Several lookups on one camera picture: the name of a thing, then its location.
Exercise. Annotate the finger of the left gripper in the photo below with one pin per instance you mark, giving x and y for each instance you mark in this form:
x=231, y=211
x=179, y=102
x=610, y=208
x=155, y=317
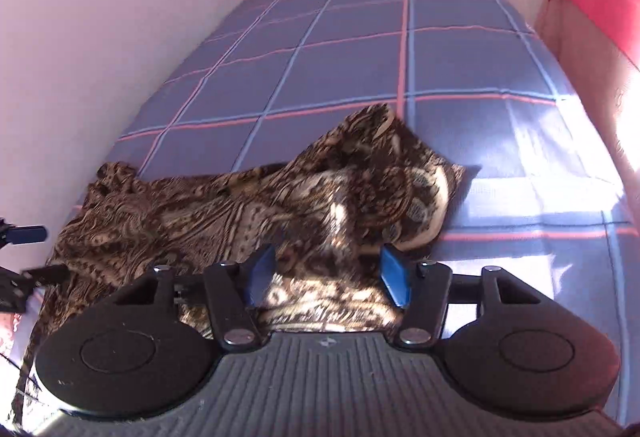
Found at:
x=44, y=276
x=22, y=235

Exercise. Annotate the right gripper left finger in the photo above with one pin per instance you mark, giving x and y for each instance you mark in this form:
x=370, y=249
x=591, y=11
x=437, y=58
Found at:
x=234, y=291

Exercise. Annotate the blue plaid bed sheet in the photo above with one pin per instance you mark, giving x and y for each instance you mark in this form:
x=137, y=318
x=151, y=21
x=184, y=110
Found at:
x=541, y=333

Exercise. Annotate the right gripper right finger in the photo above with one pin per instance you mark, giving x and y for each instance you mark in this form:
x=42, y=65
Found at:
x=421, y=292

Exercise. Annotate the brown paisley blouse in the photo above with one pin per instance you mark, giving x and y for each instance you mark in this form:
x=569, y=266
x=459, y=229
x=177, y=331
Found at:
x=328, y=212

